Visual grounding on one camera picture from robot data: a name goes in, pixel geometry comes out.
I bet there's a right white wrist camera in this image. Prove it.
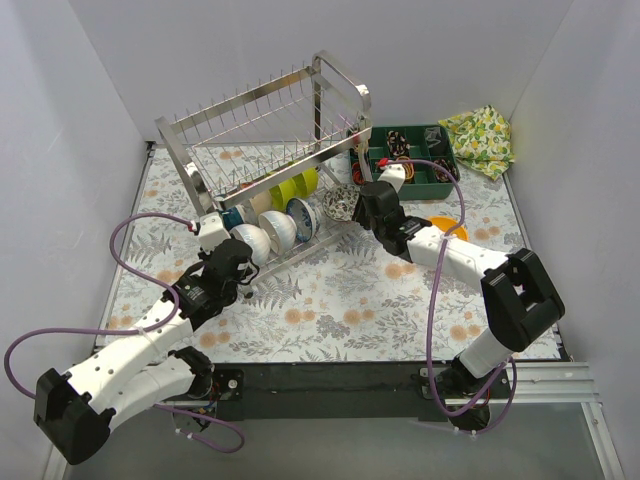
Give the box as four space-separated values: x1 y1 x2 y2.
378 158 406 193

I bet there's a lime green bowl right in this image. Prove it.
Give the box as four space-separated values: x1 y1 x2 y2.
293 168 319 198

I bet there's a red pattern bowl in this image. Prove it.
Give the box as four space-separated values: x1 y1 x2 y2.
322 184 360 222

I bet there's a floral table mat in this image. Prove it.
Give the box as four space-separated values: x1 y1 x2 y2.
102 144 564 364

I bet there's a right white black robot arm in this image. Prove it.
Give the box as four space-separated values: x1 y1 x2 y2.
353 181 565 398

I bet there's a teal blue bowl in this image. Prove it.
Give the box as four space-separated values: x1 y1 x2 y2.
221 205 246 231

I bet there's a dark floral rolled tie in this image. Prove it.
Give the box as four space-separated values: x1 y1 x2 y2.
433 157 459 183

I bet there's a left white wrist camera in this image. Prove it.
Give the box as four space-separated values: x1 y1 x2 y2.
188 212 231 252

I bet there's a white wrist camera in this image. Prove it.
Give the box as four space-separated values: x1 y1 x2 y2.
378 158 406 193
188 212 231 252

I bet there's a lemon print cloth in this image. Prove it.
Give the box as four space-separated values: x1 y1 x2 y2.
438 105 515 181

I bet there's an aluminium frame rail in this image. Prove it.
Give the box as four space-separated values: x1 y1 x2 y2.
114 362 601 406

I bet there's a white ribbed bowl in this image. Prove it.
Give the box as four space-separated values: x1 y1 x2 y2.
258 210 296 255
230 223 271 267

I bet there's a blue floral white bowl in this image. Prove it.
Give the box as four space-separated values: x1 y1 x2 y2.
285 197 320 243

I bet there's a pink black rolled tie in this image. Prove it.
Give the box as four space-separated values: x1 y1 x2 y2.
386 130 410 157

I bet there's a yellow patterned rolled tie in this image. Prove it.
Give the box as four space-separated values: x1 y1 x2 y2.
396 156 415 183

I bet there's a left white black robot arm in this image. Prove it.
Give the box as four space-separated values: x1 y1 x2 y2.
34 239 256 465

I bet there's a lime green bowl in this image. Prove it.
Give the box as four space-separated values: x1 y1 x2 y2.
293 168 319 198
269 178 296 211

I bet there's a green divided organizer tray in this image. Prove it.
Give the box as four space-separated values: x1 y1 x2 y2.
365 124 458 200

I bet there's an orange navy rolled tie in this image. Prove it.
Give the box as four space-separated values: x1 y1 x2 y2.
351 161 367 186

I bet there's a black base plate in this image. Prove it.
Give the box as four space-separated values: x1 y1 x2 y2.
209 360 471 424

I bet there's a steel two-tier dish rack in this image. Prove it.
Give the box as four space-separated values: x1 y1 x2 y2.
153 49 374 296

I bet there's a grey rolled tie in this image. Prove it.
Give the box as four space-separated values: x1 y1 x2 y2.
424 126 447 156

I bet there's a lime green bowl left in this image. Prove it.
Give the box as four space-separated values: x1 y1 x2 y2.
269 178 296 211

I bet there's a white ribbed bowl front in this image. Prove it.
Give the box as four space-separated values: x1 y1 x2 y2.
230 223 271 267

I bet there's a yellow ribbed bowl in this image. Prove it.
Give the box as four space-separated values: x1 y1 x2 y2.
428 216 469 241

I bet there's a beige floral bowl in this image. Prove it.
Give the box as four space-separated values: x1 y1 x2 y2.
242 191 272 224

